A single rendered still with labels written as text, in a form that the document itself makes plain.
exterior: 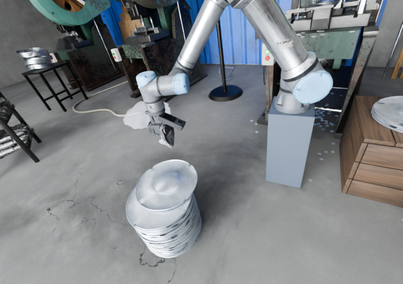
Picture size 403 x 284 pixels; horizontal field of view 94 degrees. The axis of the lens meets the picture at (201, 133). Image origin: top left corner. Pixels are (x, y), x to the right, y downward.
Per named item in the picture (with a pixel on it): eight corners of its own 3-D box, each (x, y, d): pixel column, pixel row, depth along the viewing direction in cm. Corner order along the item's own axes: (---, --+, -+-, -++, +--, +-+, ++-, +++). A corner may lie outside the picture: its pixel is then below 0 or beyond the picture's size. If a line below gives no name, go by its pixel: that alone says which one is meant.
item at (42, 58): (65, 112, 253) (23, 50, 208) (45, 110, 272) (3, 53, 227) (89, 98, 282) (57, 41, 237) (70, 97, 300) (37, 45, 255)
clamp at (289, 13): (309, 16, 122) (312, -3, 116) (282, 19, 131) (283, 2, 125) (311, 15, 125) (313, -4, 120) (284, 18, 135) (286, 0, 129)
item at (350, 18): (367, 26, 101) (371, 12, 97) (280, 32, 125) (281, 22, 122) (368, 16, 119) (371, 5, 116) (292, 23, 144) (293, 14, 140)
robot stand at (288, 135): (300, 188, 101) (315, 117, 75) (265, 181, 109) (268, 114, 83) (301, 165, 114) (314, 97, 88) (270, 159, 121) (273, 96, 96)
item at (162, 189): (210, 179, 84) (210, 178, 84) (156, 226, 70) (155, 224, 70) (174, 153, 104) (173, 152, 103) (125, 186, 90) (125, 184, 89)
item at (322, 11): (330, 33, 100) (336, 3, 92) (301, 35, 107) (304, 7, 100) (335, 24, 115) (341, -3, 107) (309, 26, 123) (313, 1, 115)
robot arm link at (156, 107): (165, 95, 79) (156, 105, 72) (168, 105, 81) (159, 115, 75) (150, 96, 81) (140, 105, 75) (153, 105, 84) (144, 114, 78)
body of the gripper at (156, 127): (158, 127, 91) (150, 105, 84) (174, 127, 88) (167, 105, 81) (150, 136, 85) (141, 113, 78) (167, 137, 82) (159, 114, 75)
